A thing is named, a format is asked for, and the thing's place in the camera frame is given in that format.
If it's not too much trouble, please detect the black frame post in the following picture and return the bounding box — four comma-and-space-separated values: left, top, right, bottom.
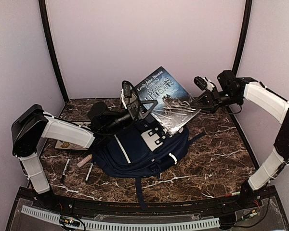
232, 0, 253, 75
38, 0, 69, 104

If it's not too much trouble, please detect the pink crayon shaped eraser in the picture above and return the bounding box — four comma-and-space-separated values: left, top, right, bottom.
77, 154, 92, 168

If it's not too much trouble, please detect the dark blue hardcover book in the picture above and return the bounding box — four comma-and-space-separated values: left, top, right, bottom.
135, 66, 200, 136

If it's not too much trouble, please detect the black marker pen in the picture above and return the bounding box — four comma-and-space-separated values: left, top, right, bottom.
60, 158, 71, 183

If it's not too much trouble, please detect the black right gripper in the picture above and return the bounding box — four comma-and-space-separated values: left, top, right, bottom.
190, 87, 242, 115

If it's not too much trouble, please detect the navy blue student backpack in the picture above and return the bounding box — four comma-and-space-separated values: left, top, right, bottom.
92, 121, 205, 202

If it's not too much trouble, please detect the black front table rail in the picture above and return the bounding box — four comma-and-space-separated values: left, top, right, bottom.
41, 195, 243, 216

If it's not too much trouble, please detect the black left frame post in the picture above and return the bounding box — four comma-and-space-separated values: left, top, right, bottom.
38, 0, 69, 104

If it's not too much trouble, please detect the blue capped marker pen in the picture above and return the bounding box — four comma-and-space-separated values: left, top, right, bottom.
85, 162, 94, 183

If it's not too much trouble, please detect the white cable duct strip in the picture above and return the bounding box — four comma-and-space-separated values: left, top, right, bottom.
21, 205, 220, 231

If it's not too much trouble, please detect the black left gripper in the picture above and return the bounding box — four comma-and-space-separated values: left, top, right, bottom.
104, 101, 159, 136

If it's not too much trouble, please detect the red white pen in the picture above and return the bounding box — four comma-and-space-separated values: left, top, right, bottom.
225, 192, 240, 197

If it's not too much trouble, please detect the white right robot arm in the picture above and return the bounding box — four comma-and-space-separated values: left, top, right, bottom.
191, 70, 289, 209

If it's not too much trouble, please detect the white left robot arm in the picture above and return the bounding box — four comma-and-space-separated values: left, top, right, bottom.
11, 80, 158, 210

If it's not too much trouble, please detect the black right frame post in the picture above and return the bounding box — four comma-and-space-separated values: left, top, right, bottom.
232, 0, 253, 75

